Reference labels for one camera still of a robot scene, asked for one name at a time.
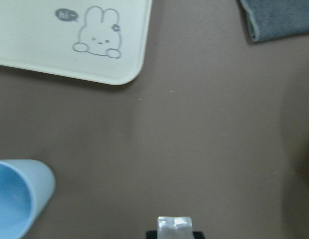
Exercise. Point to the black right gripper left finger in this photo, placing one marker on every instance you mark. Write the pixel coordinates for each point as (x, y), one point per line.
(151, 235)

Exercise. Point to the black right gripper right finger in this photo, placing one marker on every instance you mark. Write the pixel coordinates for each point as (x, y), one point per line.
(198, 235)

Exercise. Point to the light blue plastic cup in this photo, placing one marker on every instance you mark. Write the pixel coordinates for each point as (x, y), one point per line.
(26, 186)

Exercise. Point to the cream rabbit tray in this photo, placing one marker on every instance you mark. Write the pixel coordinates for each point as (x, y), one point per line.
(102, 41)

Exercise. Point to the grey folded cloth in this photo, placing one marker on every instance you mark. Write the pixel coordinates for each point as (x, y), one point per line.
(271, 19)

